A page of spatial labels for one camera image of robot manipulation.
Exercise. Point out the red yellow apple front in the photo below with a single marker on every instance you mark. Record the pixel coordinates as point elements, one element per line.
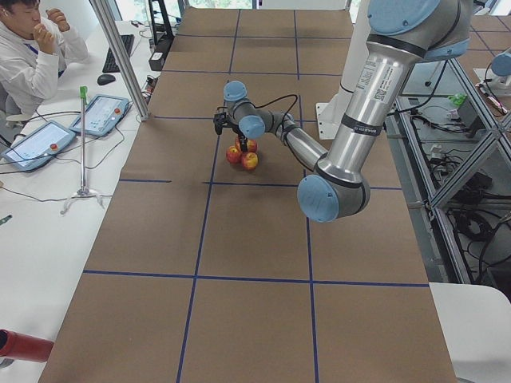
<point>249,160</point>

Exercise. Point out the aluminium frame post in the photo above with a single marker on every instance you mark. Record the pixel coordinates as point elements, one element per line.
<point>109,26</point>

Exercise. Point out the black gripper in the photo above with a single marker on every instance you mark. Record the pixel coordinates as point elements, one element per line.
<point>241,142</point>

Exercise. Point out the far blue teach pendant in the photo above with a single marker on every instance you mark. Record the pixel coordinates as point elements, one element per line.
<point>103,113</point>

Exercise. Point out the red yellow apple left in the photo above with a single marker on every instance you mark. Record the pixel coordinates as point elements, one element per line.
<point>233,155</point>

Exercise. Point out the red cylinder object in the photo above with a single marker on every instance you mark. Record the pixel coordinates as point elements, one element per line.
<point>24,347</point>

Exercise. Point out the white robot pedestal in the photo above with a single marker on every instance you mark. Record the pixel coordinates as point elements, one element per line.
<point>329,114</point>

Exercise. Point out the person in white hoodie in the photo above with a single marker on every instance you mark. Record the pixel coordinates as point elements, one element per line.
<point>35,52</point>

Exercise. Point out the aluminium frame rack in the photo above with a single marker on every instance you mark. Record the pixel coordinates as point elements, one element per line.
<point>449,133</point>

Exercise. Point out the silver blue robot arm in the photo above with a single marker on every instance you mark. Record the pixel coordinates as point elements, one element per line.
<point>402,33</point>

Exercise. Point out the black computer mouse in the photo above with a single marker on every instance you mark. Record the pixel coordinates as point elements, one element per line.
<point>105,79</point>

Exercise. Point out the blue teach pendant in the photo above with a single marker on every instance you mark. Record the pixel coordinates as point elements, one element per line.
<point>39,147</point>
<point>103,113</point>

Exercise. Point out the black box device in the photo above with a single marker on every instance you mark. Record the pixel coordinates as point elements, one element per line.
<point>159,55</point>

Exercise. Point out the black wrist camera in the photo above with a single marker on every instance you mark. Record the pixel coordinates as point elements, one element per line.
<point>221,122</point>

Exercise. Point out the silver stand green top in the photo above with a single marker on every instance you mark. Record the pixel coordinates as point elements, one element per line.
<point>83,192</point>

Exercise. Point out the carried red yellow apple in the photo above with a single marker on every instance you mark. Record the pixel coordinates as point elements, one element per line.
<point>247,145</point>

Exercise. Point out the near blue teach pendant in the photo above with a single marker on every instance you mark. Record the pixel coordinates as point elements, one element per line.
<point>39,147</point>

